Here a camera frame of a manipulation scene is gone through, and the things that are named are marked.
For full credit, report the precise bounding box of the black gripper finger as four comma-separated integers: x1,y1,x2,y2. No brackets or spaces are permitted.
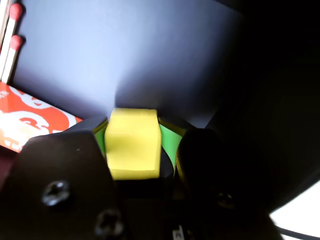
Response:
158,116,284,240
0,116,131,240

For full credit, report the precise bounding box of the yellow wooden cube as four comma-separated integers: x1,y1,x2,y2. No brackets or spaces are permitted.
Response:
104,107,162,180

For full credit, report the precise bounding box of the black cardboard box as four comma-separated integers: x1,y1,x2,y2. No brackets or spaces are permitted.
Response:
0,0,320,216

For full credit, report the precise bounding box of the red matchbox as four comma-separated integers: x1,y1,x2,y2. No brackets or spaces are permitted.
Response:
0,81,83,153

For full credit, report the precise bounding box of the red tipped wooden match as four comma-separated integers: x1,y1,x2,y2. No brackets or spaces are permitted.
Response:
0,2,25,78
0,34,25,85
0,0,13,51

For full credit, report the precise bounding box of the thick black cable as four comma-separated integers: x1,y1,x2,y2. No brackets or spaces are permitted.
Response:
273,219,320,239

